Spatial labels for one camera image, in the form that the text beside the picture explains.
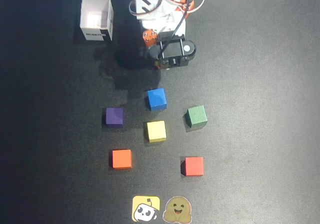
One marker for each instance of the black oval wrist camera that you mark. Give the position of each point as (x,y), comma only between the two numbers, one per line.
(175,50)

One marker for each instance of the yellow robot logo sticker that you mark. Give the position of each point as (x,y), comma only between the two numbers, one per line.
(140,204)

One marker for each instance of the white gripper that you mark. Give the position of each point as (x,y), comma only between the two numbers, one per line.
(150,39)

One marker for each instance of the white open cardboard box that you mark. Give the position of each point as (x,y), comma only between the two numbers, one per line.
(96,16)

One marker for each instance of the black table mat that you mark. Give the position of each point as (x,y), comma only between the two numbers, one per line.
(250,109)

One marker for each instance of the orange cube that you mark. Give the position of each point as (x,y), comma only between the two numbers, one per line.
(121,158)

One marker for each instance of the yellow cube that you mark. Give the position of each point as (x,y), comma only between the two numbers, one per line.
(156,130)

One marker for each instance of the hugging face emoji sticker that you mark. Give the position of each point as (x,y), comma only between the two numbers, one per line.
(177,207)

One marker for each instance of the blue cube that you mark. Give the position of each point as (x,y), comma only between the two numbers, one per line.
(156,99)

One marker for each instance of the purple cube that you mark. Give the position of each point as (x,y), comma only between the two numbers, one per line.
(113,116)

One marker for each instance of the red cube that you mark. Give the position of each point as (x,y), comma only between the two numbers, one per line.
(193,166)

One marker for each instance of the green cube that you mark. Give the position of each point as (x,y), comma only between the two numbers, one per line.
(197,115)

